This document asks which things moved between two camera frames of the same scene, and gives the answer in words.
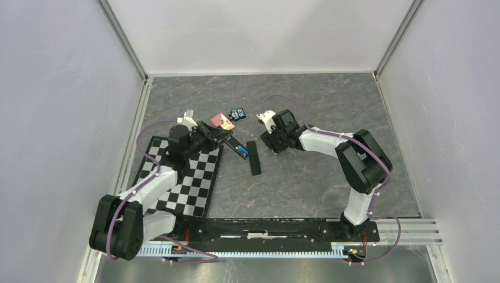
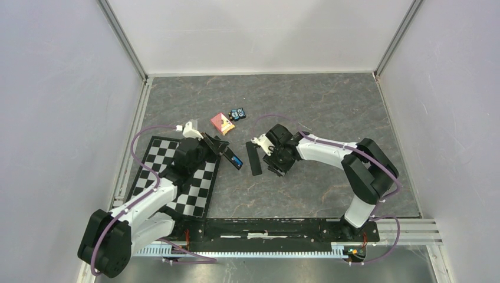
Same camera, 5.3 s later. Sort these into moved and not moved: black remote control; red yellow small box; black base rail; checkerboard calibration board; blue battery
Moved: blue battery; black remote control
Not moved: red yellow small box; checkerboard calibration board; black base rail
